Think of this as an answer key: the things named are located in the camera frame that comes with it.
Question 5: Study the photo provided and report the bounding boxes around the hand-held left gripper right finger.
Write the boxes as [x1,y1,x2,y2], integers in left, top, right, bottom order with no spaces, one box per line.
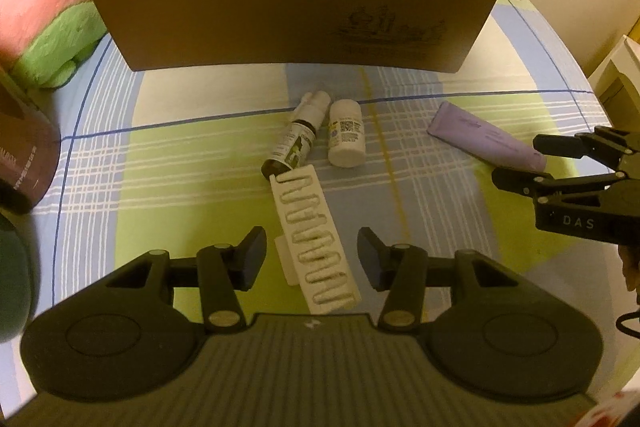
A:
[356,226,521,333]

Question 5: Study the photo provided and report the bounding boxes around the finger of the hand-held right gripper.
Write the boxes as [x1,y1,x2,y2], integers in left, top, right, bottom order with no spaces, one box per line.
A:
[532,126,640,170]
[492,167,629,208]

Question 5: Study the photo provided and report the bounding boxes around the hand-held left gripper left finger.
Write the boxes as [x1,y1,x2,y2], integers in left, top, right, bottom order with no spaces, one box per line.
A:
[107,226,268,334]

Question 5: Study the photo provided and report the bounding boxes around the white ridged plastic tray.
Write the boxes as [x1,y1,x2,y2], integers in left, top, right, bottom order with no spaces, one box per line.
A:
[267,164,362,316]

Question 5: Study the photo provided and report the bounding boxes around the purple cosmetic tube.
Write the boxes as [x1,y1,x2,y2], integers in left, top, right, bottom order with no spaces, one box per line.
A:
[428,101,549,172]

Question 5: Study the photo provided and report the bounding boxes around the person's right hand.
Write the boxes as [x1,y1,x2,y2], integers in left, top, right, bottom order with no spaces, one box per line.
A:
[619,245,640,308]

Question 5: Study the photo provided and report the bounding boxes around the white furniture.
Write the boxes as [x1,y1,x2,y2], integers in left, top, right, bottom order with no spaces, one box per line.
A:
[589,34,640,128]

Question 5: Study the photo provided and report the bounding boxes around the dark spray bottle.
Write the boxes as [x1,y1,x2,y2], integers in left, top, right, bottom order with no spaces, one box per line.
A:
[261,90,331,180]

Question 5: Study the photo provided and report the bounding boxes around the plaid bed sheet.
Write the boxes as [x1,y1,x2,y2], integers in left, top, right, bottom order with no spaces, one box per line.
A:
[29,0,617,325]

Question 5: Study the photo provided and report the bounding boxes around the white pill bottle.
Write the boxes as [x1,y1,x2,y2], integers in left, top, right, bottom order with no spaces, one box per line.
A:
[327,99,366,168]

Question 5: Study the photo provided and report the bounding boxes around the red white patterned object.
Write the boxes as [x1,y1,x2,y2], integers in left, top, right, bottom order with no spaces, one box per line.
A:
[594,389,633,427]

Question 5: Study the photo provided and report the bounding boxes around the dark green round object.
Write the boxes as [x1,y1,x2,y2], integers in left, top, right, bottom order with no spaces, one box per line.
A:
[0,211,44,344]

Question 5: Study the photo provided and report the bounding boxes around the dark brown cylindrical container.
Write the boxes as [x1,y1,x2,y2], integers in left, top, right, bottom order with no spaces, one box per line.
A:
[0,66,62,214]

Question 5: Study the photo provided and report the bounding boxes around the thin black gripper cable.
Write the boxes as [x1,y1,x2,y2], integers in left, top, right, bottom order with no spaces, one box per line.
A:
[615,306,640,339]

